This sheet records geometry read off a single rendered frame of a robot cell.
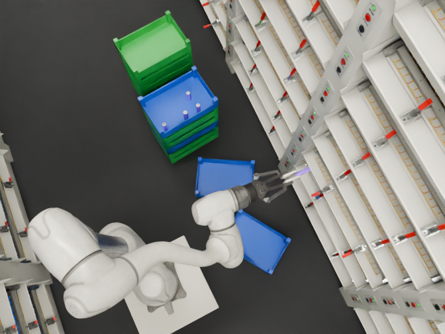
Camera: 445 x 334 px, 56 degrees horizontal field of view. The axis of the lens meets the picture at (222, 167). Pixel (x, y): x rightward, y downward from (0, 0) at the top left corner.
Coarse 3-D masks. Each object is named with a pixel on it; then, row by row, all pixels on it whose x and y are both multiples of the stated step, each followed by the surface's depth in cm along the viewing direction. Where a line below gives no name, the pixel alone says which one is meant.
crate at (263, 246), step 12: (240, 216) 219; (240, 228) 217; (252, 228) 217; (264, 228) 218; (252, 240) 216; (264, 240) 216; (276, 240) 216; (288, 240) 208; (252, 252) 214; (264, 252) 214; (276, 252) 214; (264, 264) 212; (276, 264) 208
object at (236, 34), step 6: (228, 0) 190; (234, 0) 182; (228, 6) 194; (234, 6) 185; (240, 6) 185; (228, 12) 198; (234, 12) 189; (240, 12) 189; (234, 24) 196; (234, 30) 201; (228, 36) 215; (234, 36) 206; (240, 36) 208; (228, 54) 231; (234, 54) 222; (228, 60) 236; (228, 66) 242; (234, 72) 242
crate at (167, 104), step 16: (176, 80) 192; (192, 80) 196; (144, 96) 188; (160, 96) 194; (176, 96) 194; (192, 96) 194; (208, 96) 194; (160, 112) 192; (176, 112) 192; (192, 112) 192; (208, 112) 192; (160, 128) 182; (176, 128) 187
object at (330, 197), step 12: (312, 156) 177; (312, 168) 176; (324, 180) 174; (336, 204) 172; (336, 216) 171; (348, 216) 170; (348, 228) 169; (348, 240) 168; (360, 240) 167; (360, 252) 167; (360, 264) 166; (372, 264) 165; (372, 276) 164; (372, 288) 163
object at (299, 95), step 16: (240, 0) 176; (256, 0) 174; (256, 16) 173; (256, 32) 172; (272, 32) 169; (272, 48) 169; (288, 64) 166; (288, 80) 163; (304, 96) 163; (304, 112) 157
